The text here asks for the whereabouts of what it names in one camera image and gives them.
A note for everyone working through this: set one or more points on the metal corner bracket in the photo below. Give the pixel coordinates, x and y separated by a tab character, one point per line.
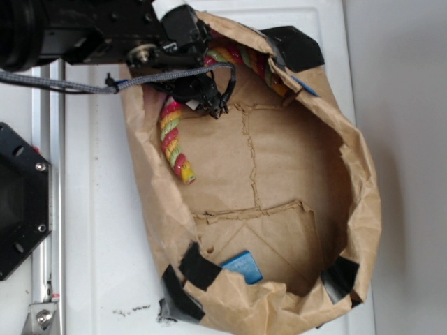
42	319

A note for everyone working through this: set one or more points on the white cutting board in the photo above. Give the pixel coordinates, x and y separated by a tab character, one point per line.
112	284

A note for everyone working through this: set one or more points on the brown paper bag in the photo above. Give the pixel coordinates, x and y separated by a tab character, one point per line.
284	175

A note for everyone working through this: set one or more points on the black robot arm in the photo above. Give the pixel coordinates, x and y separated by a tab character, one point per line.
36	33

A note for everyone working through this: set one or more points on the aluminium extrusion rail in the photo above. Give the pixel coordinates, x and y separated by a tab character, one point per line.
48	133

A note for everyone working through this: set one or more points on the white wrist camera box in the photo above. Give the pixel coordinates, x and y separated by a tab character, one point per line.
163	7

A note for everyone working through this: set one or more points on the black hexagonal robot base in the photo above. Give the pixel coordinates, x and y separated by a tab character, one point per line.
25	196

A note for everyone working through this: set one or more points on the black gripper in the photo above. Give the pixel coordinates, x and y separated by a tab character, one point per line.
181	53

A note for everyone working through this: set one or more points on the blue rectangular block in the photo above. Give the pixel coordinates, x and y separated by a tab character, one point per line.
244	264

